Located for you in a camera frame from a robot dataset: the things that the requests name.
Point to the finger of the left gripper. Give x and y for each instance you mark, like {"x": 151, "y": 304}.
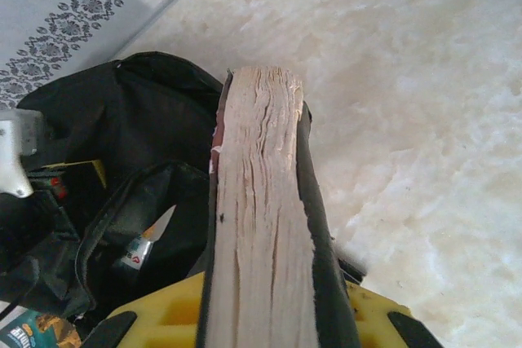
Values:
{"x": 73, "y": 169}

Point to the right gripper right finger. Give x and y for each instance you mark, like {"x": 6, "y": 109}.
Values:
{"x": 383, "y": 323}

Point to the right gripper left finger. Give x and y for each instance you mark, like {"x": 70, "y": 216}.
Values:
{"x": 163, "y": 315}

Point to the grey pen box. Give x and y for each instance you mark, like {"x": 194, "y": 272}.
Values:
{"x": 132, "y": 258}

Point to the orange paperback book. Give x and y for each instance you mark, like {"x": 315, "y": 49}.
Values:
{"x": 161, "y": 223}

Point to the black backpack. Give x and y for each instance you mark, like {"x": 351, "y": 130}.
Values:
{"x": 155, "y": 120}

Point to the teal canyon cover book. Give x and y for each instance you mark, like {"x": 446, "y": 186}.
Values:
{"x": 36, "y": 331}

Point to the dark brown cover book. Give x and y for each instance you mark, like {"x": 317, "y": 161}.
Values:
{"x": 257, "y": 201}

